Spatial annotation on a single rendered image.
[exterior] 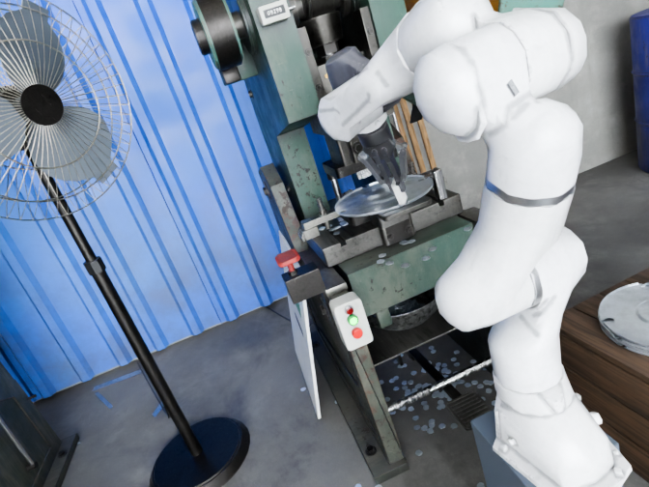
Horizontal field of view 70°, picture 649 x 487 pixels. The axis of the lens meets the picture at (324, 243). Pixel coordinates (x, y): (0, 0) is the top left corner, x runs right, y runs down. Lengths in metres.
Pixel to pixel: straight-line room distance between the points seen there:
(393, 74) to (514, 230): 0.30
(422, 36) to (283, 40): 0.62
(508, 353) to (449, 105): 0.43
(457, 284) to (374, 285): 0.60
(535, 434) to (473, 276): 0.31
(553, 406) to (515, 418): 0.07
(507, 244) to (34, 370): 2.60
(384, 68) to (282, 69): 0.52
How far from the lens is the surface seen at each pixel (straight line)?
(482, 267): 0.70
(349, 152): 1.33
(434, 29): 0.67
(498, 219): 0.65
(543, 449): 0.89
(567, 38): 0.66
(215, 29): 1.27
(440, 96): 0.57
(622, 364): 1.30
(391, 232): 1.33
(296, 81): 1.25
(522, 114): 0.60
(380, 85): 0.77
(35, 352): 2.90
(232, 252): 2.59
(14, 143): 1.39
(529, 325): 0.83
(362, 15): 1.32
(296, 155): 1.56
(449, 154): 2.91
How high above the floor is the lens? 1.18
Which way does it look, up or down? 21 degrees down
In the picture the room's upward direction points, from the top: 19 degrees counter-clockwise
